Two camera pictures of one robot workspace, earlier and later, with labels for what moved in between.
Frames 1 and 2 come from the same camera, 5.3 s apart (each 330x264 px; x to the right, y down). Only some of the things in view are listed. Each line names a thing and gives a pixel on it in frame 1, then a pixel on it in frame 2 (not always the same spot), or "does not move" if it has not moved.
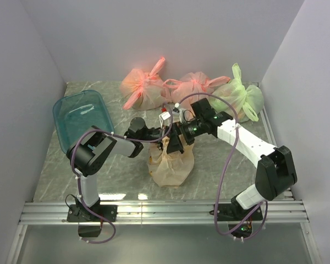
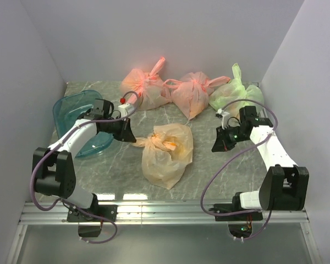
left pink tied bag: x=143 y=92 does not move
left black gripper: x=161 y=132 to x=126 y=133
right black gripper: x=175 y=143 to x=221 y=144
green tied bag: x=247 y=100 does not move
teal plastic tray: x=74 y=113 does not move
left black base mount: x=76 y=213 does not move
